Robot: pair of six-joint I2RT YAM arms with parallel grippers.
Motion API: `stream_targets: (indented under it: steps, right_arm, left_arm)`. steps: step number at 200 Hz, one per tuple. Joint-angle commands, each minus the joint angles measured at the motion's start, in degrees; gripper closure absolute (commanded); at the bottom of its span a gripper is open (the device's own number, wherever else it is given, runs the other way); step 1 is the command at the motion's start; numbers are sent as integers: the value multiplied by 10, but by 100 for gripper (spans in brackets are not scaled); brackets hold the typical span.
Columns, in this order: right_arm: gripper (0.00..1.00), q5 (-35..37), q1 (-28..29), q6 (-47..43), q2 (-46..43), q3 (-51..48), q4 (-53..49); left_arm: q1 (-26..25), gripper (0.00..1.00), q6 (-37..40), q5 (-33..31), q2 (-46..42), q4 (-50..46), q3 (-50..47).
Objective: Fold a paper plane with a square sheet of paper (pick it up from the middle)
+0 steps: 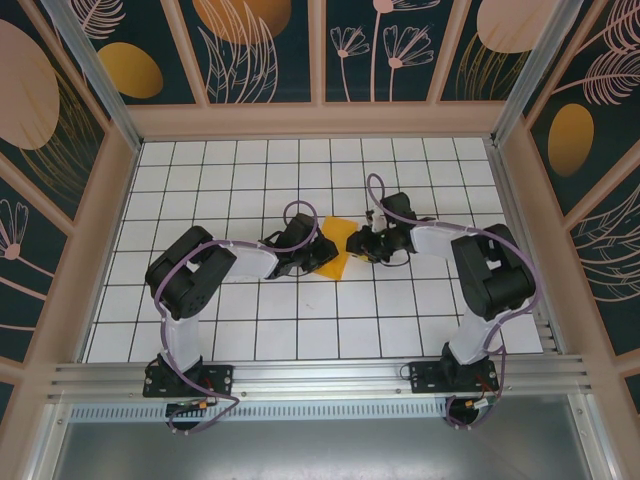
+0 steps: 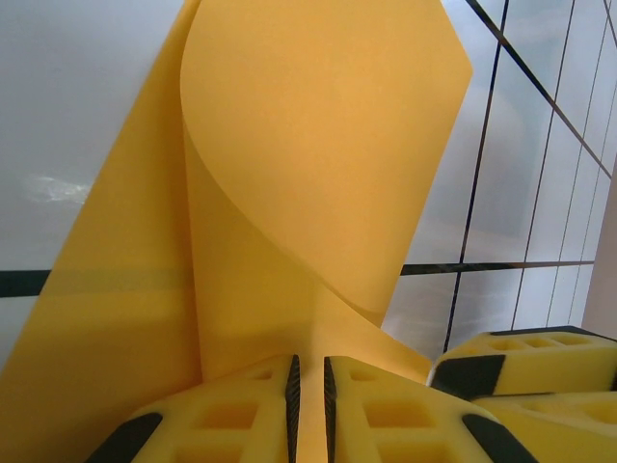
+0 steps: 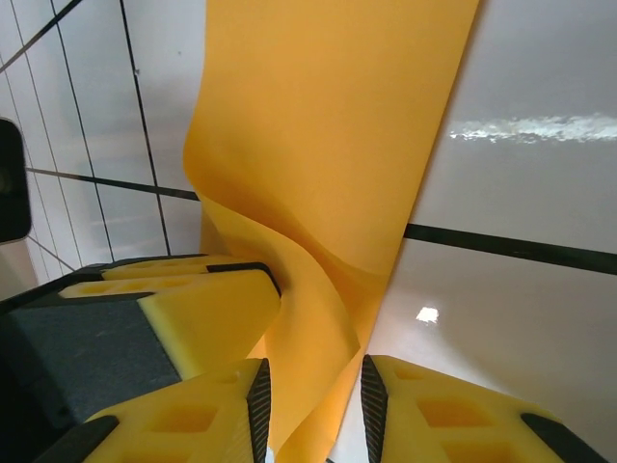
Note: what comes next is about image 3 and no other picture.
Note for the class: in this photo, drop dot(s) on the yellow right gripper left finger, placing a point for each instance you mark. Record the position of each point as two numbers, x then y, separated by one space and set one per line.
193 419

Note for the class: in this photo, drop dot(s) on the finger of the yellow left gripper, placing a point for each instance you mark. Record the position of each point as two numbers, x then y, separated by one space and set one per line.
183 267
212 318

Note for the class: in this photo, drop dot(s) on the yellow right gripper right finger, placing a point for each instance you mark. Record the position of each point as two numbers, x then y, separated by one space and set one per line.
458 424

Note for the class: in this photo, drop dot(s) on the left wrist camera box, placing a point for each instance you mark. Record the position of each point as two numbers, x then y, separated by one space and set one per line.
12 183

